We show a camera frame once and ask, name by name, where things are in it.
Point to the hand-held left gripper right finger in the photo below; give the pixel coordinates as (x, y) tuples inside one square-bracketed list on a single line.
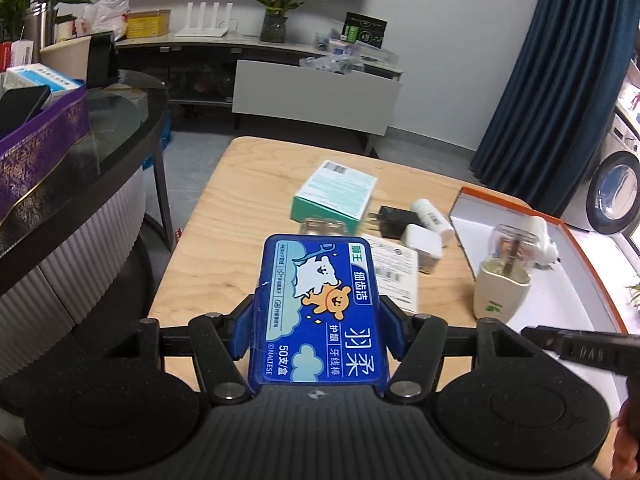
[(392, 331)]

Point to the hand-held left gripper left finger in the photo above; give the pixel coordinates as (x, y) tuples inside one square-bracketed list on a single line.
[(245, 331)]

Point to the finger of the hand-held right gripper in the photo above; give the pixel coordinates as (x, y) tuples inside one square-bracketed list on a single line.
[(590, 349)]

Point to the white box with orange rim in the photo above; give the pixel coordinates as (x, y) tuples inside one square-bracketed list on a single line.
[(575, 280)]

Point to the blue dental floss box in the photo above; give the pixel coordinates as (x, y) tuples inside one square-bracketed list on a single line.
[(315, 310)]

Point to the white cube charger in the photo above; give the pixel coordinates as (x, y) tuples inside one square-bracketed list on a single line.
[(422, 245)]

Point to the black charger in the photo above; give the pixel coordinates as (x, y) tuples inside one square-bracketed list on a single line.
[(392, 220)]

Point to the white paper leaflet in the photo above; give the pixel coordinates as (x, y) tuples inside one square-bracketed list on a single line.
[(395, 275)]

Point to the white plastic device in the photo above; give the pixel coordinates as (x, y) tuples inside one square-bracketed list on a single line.
[(545, 250)]

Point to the cream device with clear cap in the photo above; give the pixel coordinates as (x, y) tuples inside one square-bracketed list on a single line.
[(500, 285)]

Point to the white plastic bottle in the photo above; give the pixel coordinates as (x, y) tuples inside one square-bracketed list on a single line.
[(434, 220)]

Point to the teal cardboard box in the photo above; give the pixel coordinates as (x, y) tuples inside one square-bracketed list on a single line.
[(335, 192)]

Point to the white washing machine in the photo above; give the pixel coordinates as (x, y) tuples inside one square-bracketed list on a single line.
[(610, 185)]

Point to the black glass-top counter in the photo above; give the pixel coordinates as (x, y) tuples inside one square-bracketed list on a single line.
[(100, 200)]

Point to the white television cabinet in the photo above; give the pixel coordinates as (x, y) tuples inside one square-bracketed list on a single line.
[(310, 95)]

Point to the dark blue curtain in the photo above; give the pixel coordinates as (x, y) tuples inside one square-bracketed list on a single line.
[(550, 85)]

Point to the purple patterned box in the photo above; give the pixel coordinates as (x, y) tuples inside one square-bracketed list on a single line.
[(35, 160)]

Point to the pile of clear packets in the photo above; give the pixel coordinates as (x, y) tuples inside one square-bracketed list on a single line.
[(350, 57)]

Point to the black and green box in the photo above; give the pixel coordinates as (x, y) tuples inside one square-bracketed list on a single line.
[(365, 30)]

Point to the white router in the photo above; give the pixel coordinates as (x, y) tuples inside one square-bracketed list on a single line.
[(205, 25)]

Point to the black phone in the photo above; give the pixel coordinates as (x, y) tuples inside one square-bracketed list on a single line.
[(22, 107)]

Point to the yellow box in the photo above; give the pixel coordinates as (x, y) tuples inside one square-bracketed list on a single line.
[(147, 25)]

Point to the plant in glass vase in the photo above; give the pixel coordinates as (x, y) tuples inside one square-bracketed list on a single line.
[(275, 10)]

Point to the blue and white box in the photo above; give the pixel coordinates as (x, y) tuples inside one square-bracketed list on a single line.
[(40, 80)]

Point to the beige bin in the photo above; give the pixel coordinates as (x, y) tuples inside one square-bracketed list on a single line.
[(65, 57)]

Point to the white plastic bag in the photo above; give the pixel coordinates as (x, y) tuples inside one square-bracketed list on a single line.
[(107, 15)]

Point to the red and white box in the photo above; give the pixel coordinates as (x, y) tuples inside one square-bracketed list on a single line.
[(17, 55)]

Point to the metal plant pot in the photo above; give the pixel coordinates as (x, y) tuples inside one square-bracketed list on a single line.
[(40, 25)]

